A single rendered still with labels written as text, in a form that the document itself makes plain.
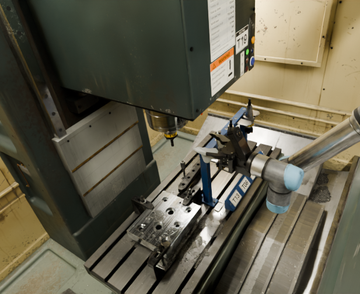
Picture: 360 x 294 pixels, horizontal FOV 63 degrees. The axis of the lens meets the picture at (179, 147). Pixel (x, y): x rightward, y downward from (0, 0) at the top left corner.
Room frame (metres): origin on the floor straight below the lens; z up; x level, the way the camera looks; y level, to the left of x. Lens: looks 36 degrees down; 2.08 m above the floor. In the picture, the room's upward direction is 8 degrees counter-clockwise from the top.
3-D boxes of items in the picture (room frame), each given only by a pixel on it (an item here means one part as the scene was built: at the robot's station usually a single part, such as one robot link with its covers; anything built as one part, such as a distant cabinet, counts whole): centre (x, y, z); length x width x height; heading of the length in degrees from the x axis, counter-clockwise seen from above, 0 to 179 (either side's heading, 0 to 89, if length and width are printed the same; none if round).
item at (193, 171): (1.24, -0.04, 0.93); 0.26 x 0.05 x 0.06; 146
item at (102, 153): (1.26, 0.37, 1.16); 0.48 x 0.05 x 0.51; 141
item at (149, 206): (1.04, 0.22, 0.97); 0.13 x 0.03 x 0.15; 51
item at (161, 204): (0.93, 0.12, 0.96); 0.29 x 0.23 x 0.05; 141
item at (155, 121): (0.98, 0.03, 1.55); 0.16 x 0.16 x 0.12
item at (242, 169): (0.78, -0.19, 1.42); 0.12 x 0.08 x 0.09; 47
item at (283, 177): (0.67, -0.31, 1.42); 0.11 x 0.08 x 0.09; 47
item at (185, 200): (1.04, -0.02, 0.97); 0.13 x 0.03 x 0.15; 141
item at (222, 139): (0.88, -0.15, 1.43); 0.09 x 0.03 x 0.06; 23
